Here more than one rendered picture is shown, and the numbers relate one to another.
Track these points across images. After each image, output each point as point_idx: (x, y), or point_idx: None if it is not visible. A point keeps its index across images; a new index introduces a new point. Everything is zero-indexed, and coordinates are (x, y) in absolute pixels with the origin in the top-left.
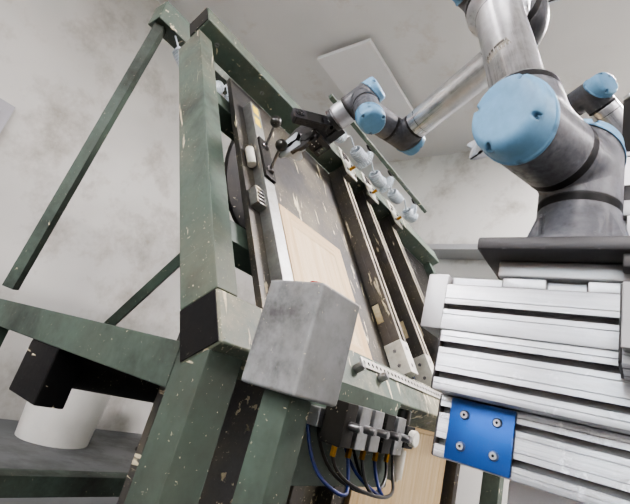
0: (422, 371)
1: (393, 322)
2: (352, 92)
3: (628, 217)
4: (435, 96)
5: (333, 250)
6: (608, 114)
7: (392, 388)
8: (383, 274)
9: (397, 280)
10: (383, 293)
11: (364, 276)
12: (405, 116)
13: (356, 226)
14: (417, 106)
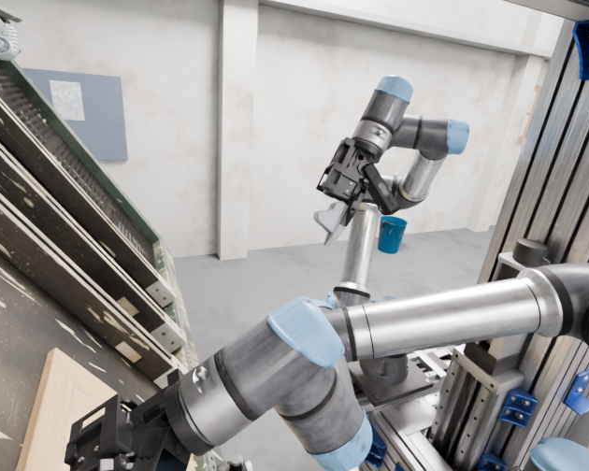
0: (168, 338)
1: (158, 354)
2: (282, 389)
3: (500, 394)
4: (432, 344)
5: (64, 377)
6: (438, 163)
7: (214, 448)
8: (64, 243)
9: (93, 247)
10: (129, 328)
11: (81, 314)
12: (348, 339)
13: (11, 231)
14: (384, 338)
